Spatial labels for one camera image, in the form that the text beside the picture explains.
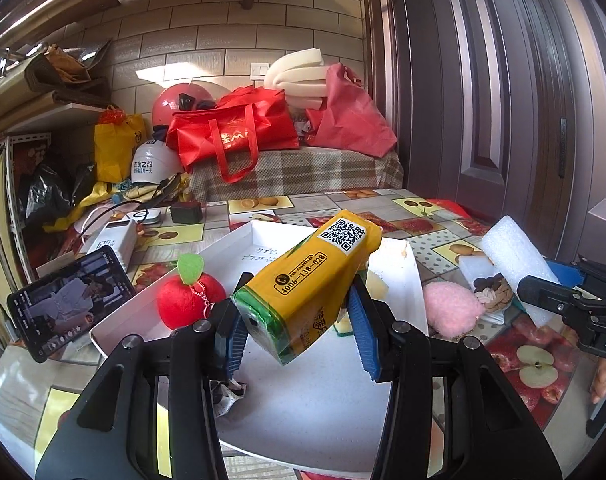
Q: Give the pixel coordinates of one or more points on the yellow curtain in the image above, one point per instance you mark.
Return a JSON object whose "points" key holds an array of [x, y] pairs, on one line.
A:
{"points": [[0, 200]]}

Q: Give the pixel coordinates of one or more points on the yellow crumpled cloth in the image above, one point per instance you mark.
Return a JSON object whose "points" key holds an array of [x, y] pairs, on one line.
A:
{"points": [[90, 200]]}

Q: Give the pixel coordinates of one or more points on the fruit print tablecloth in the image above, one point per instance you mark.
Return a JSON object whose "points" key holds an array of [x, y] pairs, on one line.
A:
{"points": [[433, 240]]}

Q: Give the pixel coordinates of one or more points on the black smartphone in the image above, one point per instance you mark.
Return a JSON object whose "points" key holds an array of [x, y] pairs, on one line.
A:
{"points": [[68, 300]]}

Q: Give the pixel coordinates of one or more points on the red tote bag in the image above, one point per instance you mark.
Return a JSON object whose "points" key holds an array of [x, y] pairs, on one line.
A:
{"points": [[233, 130]]}

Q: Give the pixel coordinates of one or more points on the red helmet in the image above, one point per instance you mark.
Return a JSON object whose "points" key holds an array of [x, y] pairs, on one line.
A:
{"points": [[175, 105]]}

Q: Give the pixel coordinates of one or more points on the plaid covered bench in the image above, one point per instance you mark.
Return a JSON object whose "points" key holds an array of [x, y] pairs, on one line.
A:
{"points": [[303, 170]]}

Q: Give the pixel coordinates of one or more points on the white foam block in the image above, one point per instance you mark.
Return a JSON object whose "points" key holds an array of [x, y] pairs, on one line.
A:
{"points": [[518, 255]]}

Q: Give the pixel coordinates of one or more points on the pink plush ball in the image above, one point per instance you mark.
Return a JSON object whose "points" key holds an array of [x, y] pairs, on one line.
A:
{"points": [[450, 307]]}

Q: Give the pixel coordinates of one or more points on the black charger adapter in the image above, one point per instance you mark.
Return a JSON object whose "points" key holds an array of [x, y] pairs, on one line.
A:
{"points": [[185, 212]]}

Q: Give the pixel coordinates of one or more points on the white power bank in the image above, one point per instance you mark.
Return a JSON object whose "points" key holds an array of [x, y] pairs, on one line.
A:
{"points": [[114, 240]]}

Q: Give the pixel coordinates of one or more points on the yellow juice carton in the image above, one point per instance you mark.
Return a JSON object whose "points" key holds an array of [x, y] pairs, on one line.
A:
{"points": [[303, 280]]}

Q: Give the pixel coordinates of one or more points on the red plastic bag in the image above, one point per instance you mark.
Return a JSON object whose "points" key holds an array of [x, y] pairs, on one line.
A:
{"points": [[353, 115]]}

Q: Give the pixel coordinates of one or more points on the brown cardboard pile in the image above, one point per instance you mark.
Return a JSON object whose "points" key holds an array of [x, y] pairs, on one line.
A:
{"points": [[58, 67]]}

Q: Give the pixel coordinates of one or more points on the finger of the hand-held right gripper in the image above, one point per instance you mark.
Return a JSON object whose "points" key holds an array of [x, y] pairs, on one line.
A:
{"points": [[598, 272], [543, 292]]}

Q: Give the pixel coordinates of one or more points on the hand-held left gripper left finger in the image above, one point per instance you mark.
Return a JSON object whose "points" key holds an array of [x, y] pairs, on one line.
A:
{"points": [[233, 345]]}

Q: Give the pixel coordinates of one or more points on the white helmet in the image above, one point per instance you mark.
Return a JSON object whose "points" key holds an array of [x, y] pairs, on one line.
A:
{"points": [[155, 162]]}

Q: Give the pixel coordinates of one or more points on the white wall switch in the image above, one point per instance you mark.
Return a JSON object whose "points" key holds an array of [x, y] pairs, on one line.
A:
{"points": [[259, 71]]}

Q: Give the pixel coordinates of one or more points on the cow print cloth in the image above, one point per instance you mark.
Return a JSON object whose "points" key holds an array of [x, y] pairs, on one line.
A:
{"points": [[228, 400]]}

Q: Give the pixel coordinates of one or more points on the yellow sponge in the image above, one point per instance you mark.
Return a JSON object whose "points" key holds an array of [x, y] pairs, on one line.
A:
{"points": [[378, 287]]}

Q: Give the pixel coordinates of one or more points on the red plush apple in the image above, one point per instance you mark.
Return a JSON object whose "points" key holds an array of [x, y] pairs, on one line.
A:
{"points": [[188, 300]]}

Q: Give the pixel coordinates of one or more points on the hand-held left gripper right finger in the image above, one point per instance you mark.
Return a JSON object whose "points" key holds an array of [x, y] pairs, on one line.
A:
{"points": [[365, 340]]}

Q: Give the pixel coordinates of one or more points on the person's right hand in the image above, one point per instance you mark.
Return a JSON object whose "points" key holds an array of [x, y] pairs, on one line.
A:
{"points": [[603, 380]]}

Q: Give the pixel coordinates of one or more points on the white shallow box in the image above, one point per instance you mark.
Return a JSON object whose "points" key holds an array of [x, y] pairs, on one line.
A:
{"points": [[303, 400]]}

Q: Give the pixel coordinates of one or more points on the black plastic bag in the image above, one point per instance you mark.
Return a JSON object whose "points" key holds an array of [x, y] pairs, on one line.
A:
{"points": [[45, 195]]}

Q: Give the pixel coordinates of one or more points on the white rolled foam sheet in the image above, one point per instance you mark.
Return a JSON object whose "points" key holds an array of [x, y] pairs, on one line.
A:
{"points": [[293, 77]]}

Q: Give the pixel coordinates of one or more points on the white metal shelf rack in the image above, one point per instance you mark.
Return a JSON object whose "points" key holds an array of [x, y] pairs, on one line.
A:
{"points": [[28, 138]]}

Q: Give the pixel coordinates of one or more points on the yellow bag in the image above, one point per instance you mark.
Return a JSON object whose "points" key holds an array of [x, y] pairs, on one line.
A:
{"points": [[113, 150]]}

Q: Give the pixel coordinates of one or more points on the white round charger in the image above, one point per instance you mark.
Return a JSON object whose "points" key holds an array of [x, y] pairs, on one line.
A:
{"points": [[148, 217]]}

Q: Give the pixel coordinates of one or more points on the brown metal door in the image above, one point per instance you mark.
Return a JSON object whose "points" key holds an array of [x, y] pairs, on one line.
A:
{"points": [[508, 110]]}

